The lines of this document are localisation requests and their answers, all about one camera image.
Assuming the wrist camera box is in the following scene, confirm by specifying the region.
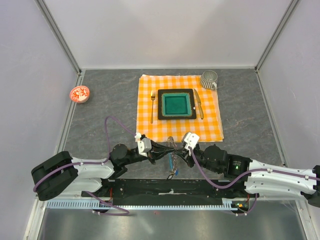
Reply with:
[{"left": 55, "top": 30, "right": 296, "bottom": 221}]
[
  {"left": 134, "top": 132, "right": 152, "bottom": 157},
  {"left": 181, "top": 132, "right": 200, "bottom": 151}
]

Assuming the striped mug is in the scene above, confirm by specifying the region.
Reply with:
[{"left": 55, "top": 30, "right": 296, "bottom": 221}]
[{"left": 200, "top": 70, "right": 218, "bottom": 91}]

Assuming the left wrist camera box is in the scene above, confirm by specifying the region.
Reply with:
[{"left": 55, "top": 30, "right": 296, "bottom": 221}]
[{"left": 134, "top": 132, "right": 152, "bottom": 157}]

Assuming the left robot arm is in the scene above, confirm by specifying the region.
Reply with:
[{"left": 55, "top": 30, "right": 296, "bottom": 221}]
[{"left": 31, "top": 138, "right": 175, "bottom": 201}]

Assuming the white cable duct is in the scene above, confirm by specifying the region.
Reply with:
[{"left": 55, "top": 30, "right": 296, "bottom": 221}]
[{"left": 46, "top": 199, "right": 238, "bottom": 211}]

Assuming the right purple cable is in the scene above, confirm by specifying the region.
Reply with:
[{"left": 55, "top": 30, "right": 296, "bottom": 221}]
[{"left": 187, "top": 146, "right": 320, "bottom": 217}]

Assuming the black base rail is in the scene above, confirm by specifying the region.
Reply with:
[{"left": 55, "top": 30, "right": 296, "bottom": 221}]
[{"left": 105, "top": 179, "right": 246, "bottom": 206}]

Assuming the gold knife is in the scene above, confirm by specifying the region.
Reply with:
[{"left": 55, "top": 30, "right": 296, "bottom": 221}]
[{"left": 193, "top": 89, "right": 204, "bottom": 120}]

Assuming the black teal square plate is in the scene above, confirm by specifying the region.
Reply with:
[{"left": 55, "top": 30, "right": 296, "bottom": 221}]
[{"left": 157, "top": 88, "right": 197, "bottom": 121}]

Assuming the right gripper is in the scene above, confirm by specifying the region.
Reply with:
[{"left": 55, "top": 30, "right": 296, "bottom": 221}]
[{"left": 174, "top": 145, "right": 222, "bottom": 174}]

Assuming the large keyring organiser with rings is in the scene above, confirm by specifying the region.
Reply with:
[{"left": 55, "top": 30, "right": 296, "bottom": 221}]
[{"left": 167, "top": 136, "right": 178, "bottom": 176}]

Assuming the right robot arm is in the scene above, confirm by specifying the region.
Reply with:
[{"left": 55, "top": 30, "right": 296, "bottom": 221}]
[{"left": 182, "top": 143, "right": 320, "bottom": 208}]

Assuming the red white patterned bowl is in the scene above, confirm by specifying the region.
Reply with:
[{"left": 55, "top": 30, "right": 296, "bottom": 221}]
[{"left": 69, "top": 85, "right": 90, "bottom": 104}]

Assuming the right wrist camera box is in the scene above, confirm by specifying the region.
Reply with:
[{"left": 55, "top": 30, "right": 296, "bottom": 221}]
[{"left": 181, "top": 132, "right": 200, "bottom": 151}]

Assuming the orange checkered cloth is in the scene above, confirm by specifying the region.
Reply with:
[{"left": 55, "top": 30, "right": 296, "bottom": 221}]
[{"left": 136, "top": 74, "right": 224, "bottom": 142}]

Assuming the gold fork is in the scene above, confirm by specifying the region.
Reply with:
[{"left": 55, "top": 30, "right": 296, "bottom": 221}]
[{"left": 150, "top": 91, "right": 156, "bottom": 124}]

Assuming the black yellow key tag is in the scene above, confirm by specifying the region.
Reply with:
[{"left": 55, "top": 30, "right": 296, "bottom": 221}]
[{"left": 167, "top": 174, "right": 174, "bottom": 180}]

